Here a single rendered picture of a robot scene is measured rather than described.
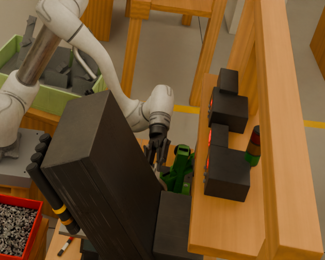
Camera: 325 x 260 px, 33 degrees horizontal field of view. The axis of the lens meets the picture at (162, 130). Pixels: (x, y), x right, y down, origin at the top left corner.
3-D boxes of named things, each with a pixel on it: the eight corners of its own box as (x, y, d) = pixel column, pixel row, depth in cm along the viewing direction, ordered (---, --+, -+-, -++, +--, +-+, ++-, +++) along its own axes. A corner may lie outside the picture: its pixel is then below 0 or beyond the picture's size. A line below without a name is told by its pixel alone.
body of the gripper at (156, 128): (145, 127, 231) (142, 147, 226) (160, 122, 226) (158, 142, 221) (156, 135, 235) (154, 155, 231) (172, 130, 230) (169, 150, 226)
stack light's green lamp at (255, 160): (242, 165, 176) (246, 155, 173) (242, 155, 180) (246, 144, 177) (258, 168, 176) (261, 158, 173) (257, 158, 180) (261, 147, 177)
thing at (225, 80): (215, 103, 206) (219, 88, 202) (216, 81, 218) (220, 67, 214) (233, 107, 207) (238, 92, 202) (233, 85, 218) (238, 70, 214)
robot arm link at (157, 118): (161, 109, 228) (160, 122, 225) (175, 119, 234) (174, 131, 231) (145, 115, 233) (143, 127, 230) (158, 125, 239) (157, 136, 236)
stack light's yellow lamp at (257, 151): (246, 155, 173) (249, 144, 170) (246, 144, 177) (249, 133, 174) (261, 158, 173) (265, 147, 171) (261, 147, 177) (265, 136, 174)
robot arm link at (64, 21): (79, 28, 214) (89, 13, 225) (42, -4, 209) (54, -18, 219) (61, 48, 221) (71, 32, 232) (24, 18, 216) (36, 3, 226)
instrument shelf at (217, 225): (187, 252, 158) (189, 243, 156) (201, 80, 228) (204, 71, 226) (272, 268, 159) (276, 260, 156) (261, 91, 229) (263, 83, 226)
